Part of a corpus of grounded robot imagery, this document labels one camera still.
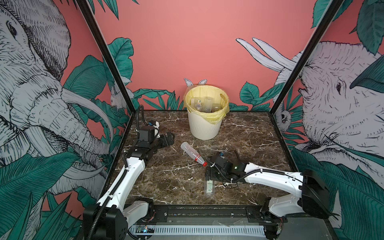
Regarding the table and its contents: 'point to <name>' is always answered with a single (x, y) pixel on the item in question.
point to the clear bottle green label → (209, 187)
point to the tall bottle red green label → (198, 107)
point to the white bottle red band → (194, 154)
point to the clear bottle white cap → (207, 104)
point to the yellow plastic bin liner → (219, 96)
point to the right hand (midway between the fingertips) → (208, 174)
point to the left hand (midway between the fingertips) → (168, 134)
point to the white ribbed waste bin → (203, 128)
